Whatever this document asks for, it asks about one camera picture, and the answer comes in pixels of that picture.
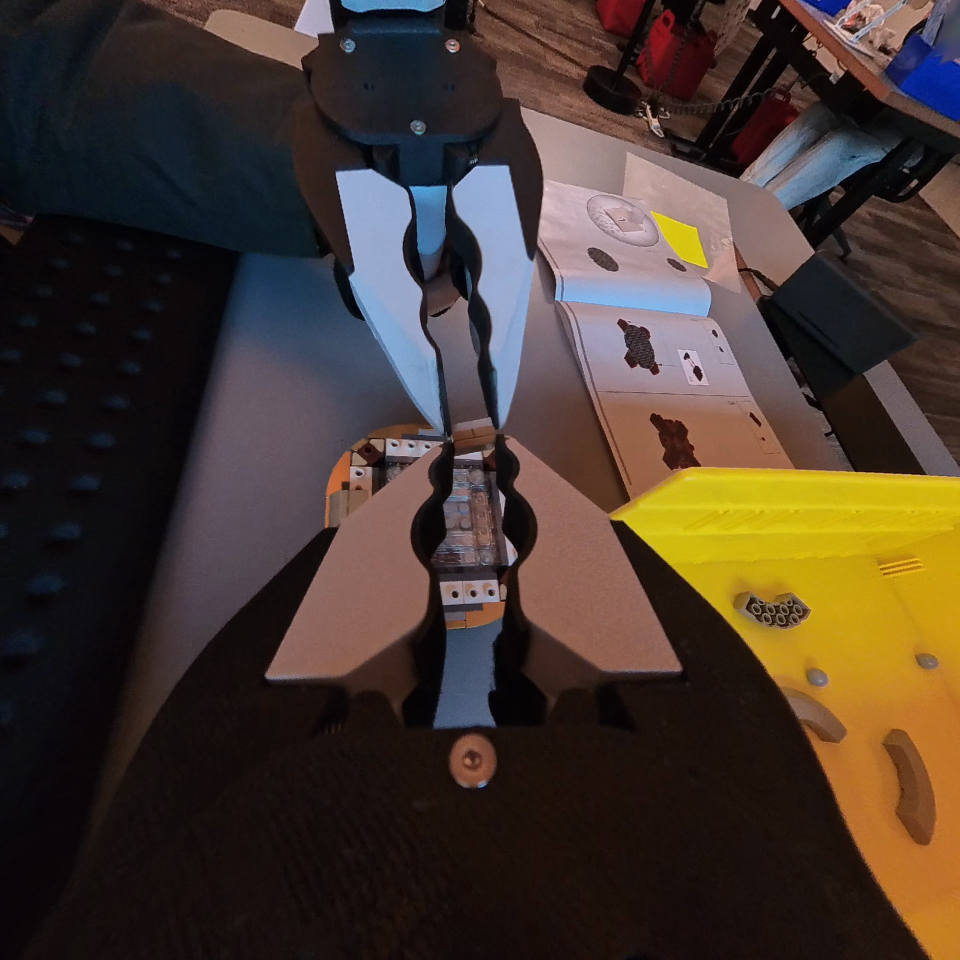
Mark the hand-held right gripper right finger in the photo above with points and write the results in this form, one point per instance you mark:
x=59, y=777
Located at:
x=592, y=592

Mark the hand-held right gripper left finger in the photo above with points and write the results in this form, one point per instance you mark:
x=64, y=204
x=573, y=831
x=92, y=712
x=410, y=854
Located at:
x=360, y=592

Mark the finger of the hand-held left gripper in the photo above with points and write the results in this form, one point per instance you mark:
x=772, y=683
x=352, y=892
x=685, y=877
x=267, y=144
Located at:
x=382, y=277
x=502, y=285

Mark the round toy brick model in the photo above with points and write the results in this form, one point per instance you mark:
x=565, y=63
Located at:
x=465, y=517

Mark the yellow plastic bin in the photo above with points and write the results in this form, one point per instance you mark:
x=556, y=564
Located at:
x=825, y=540

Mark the person's left forearm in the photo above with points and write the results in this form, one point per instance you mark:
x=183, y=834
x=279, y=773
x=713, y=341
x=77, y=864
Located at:
x=150, y=112

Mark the open instruction booklet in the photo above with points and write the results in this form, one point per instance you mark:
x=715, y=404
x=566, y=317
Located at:
x=600, y=300

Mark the white paper sheet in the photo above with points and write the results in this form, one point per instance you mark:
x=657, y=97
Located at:
x=315, y=15

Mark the scattered loose toy bricks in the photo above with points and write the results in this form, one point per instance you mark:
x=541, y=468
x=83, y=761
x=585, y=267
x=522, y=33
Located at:
x=772, y=611

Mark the yellow sticky note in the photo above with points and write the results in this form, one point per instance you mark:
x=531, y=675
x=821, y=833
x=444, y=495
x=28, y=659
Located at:
x=679, y=238

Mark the clear plastic sheet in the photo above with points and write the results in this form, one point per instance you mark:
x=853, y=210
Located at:
x=675, y=187

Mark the black pole stand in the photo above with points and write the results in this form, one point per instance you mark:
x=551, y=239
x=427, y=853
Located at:
x=611, y=86

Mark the red container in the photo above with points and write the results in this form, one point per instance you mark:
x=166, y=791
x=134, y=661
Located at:
x=765, y=127
x=675, y=56
x=619, y=11

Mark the black dotted mat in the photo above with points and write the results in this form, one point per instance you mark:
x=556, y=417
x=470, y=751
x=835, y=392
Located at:
x=90, y=450

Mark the black power box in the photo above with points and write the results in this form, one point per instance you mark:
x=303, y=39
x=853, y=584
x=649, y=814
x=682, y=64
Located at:
x=832, y=322

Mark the wooden top work table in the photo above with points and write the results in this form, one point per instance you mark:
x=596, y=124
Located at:
x=862, y=67

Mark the blue plastic bin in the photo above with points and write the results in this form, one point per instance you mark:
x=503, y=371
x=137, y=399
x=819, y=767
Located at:
x=930, y=75

